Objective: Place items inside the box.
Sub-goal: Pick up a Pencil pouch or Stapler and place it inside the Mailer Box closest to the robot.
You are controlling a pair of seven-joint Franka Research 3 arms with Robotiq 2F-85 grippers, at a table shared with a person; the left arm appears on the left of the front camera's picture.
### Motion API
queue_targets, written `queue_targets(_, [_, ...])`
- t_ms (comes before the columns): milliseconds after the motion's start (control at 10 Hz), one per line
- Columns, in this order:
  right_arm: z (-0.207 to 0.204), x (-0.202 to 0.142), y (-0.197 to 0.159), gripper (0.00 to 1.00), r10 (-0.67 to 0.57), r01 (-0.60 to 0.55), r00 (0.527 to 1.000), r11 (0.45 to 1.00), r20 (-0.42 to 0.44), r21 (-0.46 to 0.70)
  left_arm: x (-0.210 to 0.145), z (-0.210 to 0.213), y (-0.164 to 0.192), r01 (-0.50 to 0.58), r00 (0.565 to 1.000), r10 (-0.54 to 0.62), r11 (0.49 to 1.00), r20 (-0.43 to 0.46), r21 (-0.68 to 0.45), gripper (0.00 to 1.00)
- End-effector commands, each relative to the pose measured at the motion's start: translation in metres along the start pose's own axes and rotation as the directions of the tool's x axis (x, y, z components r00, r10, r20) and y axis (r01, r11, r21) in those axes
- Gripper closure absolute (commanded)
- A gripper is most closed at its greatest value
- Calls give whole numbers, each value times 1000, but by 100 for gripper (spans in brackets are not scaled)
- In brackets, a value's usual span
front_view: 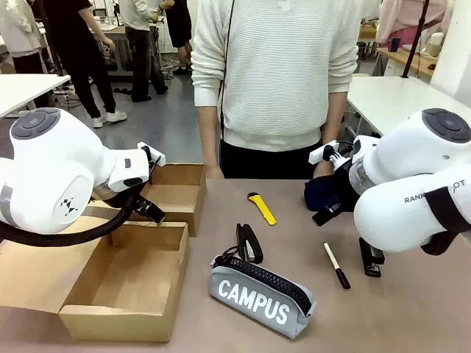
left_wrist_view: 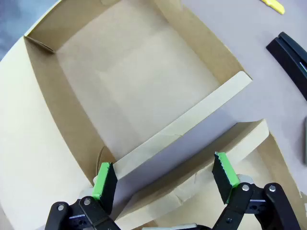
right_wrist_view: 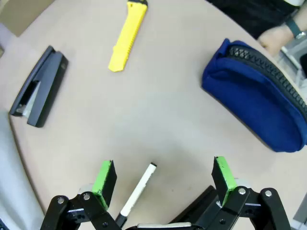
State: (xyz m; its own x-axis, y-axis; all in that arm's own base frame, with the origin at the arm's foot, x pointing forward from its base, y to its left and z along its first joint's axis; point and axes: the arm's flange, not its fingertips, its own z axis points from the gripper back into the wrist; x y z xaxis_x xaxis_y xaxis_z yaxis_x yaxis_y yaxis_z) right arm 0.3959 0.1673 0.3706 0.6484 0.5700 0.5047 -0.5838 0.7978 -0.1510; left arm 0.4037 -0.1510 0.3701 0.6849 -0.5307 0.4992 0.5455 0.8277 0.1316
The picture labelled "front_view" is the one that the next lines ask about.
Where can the bystander in black clothes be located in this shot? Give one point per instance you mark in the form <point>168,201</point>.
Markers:
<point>82,48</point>

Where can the large open cardboard box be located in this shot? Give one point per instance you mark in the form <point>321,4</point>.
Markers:
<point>132,279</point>

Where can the white side table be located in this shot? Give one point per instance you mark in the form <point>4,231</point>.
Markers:
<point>25,92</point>

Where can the person's right forearm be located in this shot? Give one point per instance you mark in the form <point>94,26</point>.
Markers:
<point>209,136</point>

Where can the person in white sweater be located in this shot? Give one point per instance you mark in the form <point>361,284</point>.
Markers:
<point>272,73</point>

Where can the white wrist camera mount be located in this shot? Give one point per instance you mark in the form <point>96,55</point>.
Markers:
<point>152,154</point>
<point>322,152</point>

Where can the small open cardboard box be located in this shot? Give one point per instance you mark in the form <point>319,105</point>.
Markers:
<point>180,198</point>

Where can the bystander in white coat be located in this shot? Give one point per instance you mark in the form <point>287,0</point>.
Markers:
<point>18,33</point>

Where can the bystander in pink top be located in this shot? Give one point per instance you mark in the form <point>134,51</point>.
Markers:
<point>408,18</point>

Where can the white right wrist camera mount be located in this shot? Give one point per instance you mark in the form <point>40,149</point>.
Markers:
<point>322,152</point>

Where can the bystander in gray shirt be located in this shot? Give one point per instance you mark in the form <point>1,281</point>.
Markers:
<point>141,48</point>

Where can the person's right hand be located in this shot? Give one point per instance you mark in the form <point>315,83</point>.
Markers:
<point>214,172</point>

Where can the wooden desk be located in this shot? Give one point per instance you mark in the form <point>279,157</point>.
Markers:
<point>401,60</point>

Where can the gray Campus pencil case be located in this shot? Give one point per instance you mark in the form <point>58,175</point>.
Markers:
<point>257,298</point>

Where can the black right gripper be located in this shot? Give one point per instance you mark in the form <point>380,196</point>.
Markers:
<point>340,184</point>

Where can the black tripod pole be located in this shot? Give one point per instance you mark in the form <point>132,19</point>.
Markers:
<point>416,40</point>

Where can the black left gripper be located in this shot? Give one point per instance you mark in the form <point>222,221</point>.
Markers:
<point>142,206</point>

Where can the yellow utility knife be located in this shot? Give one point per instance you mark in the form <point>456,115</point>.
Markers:
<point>263,209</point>

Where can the white long table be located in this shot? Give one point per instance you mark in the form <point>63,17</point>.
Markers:
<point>382,99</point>

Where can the white marker with black cap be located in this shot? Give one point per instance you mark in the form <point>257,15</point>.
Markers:
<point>335,264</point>

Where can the black item on floor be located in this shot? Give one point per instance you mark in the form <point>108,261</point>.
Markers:
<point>123,90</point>

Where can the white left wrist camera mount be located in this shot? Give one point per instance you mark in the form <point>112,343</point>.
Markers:
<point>152,154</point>

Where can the person's left forearm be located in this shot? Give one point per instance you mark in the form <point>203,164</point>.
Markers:
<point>333,117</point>

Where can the black stapler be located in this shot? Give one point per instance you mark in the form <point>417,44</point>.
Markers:
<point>371,261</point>
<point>250,246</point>

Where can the dark blue cup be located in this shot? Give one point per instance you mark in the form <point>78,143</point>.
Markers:
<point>395,45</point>

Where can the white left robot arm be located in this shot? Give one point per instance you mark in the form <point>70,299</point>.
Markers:
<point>55,165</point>

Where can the person's left hand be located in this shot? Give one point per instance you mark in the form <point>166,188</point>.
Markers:
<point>322,169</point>

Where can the bystander in black shorts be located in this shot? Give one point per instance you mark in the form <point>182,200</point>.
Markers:
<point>180,29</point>

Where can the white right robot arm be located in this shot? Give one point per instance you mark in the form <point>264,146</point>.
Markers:
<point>404,158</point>

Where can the navy blue pencil case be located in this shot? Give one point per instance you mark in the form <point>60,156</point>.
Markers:
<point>320,193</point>

